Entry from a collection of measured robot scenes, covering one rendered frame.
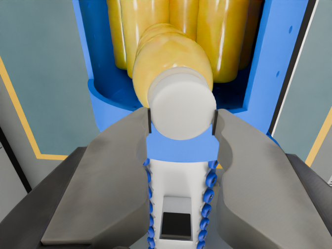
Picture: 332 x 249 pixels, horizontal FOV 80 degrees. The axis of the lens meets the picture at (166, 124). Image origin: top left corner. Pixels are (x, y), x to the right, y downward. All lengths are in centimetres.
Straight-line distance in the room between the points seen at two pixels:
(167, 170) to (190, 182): 9
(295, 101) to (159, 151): 158
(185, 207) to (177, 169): 14
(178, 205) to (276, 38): 62
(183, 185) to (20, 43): 150
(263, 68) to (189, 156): 12
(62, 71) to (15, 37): 36
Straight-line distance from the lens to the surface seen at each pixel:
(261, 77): 22
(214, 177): 63
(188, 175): 68
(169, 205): 74
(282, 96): 151
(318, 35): 165
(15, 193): 252
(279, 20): 22
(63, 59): 167
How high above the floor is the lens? 141
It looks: 59 degrees down
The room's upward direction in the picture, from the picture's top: 172 degrees counter-clockwise
